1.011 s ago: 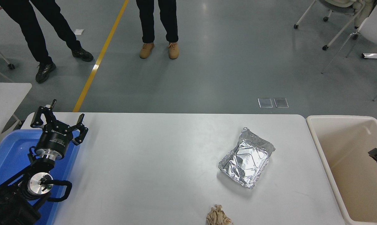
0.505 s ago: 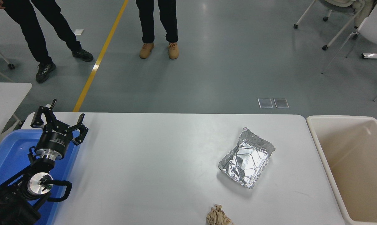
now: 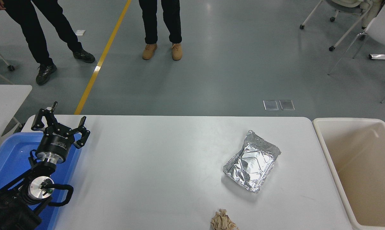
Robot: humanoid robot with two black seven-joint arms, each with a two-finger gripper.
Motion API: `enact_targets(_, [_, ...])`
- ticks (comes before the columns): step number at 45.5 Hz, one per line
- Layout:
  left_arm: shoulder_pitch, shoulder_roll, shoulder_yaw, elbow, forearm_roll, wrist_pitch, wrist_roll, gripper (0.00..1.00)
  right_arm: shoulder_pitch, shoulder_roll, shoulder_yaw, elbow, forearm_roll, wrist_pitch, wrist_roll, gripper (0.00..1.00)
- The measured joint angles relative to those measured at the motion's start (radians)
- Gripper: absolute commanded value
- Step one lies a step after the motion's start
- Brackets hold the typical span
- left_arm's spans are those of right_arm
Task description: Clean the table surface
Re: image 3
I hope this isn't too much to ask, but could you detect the crumpled tan paper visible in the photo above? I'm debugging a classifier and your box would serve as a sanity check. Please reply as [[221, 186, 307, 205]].
[[210, 209, 238, 230]]

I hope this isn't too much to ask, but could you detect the foil tray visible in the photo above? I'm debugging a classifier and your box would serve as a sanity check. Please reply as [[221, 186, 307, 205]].
[[223, 130, 282, 194]]

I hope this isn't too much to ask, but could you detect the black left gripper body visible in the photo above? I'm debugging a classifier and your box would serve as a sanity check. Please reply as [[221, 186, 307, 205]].
[[37, 126, 75, 157]]

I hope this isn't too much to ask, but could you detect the large pale bin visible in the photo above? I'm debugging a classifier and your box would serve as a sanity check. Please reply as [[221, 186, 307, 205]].
[[312, 118, 385, 230]]

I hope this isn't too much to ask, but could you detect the white chair with metal legs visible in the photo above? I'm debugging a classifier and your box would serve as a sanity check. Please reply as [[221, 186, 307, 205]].
[[327, 0, 385, 76]]

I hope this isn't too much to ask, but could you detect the yellow floor tape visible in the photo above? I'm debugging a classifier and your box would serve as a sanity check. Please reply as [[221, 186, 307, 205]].
[[74, 0, 132, 115]]

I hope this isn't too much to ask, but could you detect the blue plastic tray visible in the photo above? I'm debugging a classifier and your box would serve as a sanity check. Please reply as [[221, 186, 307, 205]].
[[0, 132, 83, 230]]

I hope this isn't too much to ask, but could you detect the white side table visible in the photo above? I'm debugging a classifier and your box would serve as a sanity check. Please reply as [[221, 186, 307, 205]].
[[0, 84, 33, 141]]

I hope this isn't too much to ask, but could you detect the grey office chair with castors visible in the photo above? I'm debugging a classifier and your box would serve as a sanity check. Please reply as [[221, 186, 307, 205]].
[[300, 0, 372, 52]]

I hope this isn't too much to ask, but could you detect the person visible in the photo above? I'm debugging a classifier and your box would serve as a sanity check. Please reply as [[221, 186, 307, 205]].
[[139, 0, 183, 61], [0, 0, 96, 86]]

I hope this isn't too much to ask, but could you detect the chair base with castor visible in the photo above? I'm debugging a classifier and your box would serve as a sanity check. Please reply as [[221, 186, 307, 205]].
[[0, 40, 16, 84]]

